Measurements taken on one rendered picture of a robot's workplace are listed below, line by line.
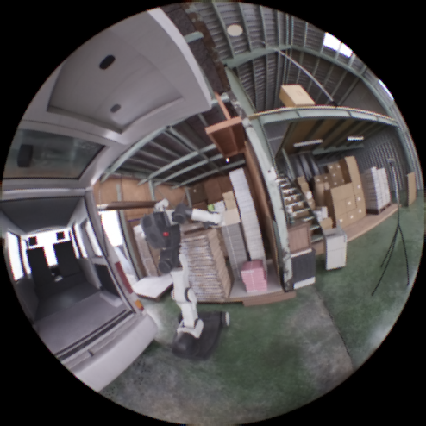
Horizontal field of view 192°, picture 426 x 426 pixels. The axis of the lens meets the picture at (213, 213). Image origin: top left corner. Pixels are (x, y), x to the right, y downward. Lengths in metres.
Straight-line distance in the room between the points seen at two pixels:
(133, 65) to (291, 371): 1.76
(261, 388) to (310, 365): 0.39
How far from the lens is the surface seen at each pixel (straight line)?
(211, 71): 1.90
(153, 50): 0.41
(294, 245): 1.62
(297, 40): 7.41
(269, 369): 1.31
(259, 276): 1.70
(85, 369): 1.27
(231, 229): 1.85
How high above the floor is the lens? 1.26
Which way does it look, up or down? level
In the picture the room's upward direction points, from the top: 15 degrees counter-clockwise
